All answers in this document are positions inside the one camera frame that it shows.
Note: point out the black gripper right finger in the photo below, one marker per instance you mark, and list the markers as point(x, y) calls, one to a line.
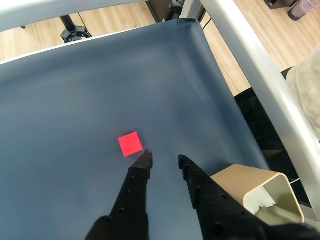
point(217, 212)

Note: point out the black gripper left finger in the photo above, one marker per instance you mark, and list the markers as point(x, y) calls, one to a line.
point(127, 205)

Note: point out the red cube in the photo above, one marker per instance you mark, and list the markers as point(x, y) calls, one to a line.
point(130, 144)

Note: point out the beige box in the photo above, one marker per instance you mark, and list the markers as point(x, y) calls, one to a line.
point(240, 177)

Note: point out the white tissue paper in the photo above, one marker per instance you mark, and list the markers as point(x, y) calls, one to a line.
point(262, 200)

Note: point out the dark blue-grey mat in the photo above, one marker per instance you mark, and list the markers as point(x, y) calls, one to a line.
point(75, 112)

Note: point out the pink bin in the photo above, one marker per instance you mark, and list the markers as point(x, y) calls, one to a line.
point(302, 7)

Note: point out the silver table frame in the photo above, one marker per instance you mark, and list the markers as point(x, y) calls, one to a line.
point(250, 50)

